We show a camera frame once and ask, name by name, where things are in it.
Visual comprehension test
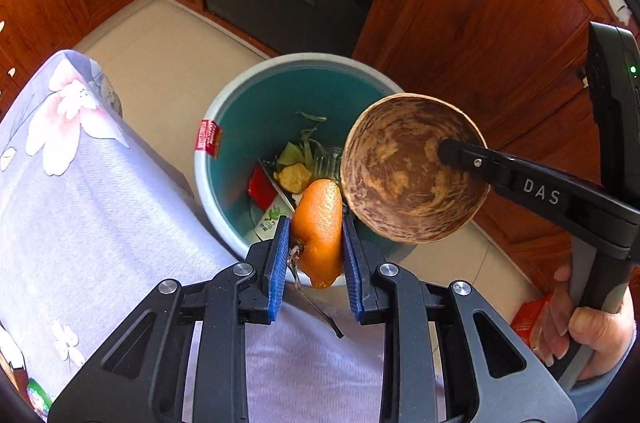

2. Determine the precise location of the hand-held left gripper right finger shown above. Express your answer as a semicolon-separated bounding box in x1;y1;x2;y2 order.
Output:
342;215;577;423

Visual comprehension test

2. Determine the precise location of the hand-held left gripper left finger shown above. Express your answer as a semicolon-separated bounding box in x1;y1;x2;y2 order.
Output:
47;215;292;423

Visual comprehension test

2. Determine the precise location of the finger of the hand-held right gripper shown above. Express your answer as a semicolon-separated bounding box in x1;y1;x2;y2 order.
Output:
438;138;603;230

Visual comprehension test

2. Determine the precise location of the orange peel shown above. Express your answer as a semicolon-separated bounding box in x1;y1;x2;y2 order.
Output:
287;179;346;339

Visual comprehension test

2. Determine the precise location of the green corn husk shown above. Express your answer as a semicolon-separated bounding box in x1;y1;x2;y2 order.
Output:
272;111;331;195

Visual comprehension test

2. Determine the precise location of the brown coconut shell half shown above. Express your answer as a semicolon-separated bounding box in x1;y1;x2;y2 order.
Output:
340;93;492;247

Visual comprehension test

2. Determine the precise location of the clear plastic bottle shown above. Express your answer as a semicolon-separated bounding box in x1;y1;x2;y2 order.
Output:
310;145;347;180

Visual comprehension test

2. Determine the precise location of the grey teal trash bin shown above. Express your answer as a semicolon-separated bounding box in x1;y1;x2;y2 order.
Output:
194;53;397;265

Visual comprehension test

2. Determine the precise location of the person's right hand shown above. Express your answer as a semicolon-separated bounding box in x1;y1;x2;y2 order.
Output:
537;265;637;380

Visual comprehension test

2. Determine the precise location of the white printed packet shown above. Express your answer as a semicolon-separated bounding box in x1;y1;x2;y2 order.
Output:
251;195;297;245

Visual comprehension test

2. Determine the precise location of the red wrapper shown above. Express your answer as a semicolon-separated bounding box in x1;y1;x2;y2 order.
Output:
247;163;282;210

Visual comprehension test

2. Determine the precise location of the red carton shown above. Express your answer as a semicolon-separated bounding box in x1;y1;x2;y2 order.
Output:
512;295;554;347

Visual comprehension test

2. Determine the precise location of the tall wooden cabinet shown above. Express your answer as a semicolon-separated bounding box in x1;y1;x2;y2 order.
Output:
352;0;628;306

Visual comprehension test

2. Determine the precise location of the purple floral tablecloth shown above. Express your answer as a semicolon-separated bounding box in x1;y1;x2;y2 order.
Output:
0;49;447;423

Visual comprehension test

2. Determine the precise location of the green snack packet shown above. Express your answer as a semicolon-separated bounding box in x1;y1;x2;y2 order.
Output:
26;377;55;420

